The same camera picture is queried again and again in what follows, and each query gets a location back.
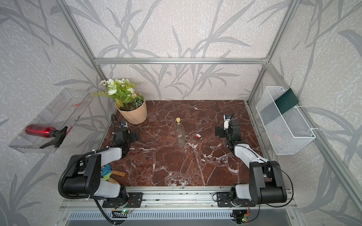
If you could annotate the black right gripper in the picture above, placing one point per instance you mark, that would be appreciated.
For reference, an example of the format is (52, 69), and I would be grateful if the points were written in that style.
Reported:
(220, 128)

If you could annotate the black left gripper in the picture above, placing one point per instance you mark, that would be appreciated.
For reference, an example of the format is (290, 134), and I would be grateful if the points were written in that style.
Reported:
(133, 138)

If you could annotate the clear glass bottle with cork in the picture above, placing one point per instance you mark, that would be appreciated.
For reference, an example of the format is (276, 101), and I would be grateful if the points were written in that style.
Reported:
(180, 133)

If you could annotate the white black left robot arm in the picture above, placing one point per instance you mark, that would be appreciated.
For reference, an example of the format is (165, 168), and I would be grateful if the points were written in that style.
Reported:
(82, 177)

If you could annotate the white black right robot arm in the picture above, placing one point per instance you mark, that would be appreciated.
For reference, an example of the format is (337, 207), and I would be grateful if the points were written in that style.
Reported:
(266, 184)

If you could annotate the red spray bottle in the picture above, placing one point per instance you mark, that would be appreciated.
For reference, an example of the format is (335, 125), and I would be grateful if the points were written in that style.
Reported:
(39, 130)

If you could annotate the potted plant in beige pot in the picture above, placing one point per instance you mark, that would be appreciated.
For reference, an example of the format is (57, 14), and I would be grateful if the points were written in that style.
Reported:
(130, 103)

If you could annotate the dark green card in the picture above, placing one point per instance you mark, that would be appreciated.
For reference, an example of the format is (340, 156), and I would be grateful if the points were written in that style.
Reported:
(286, 101)

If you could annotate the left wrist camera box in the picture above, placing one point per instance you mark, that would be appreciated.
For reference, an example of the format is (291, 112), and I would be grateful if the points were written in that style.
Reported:
(122, 124)

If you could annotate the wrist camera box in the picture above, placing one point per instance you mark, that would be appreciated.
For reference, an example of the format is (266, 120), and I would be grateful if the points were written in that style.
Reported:
(122, 124)
(226, 120)

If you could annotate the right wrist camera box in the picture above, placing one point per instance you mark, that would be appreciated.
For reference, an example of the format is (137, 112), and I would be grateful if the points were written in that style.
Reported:
(226, 120)

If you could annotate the wooden handled garden tools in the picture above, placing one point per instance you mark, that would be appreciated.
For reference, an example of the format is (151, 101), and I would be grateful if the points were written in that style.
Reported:
(106, 173)

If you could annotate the white wire mesh basket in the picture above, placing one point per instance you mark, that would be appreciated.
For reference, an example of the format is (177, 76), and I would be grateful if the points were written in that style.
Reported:
(288, 133)

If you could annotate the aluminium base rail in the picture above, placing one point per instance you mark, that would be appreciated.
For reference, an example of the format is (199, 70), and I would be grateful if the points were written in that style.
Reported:
(169, 198)

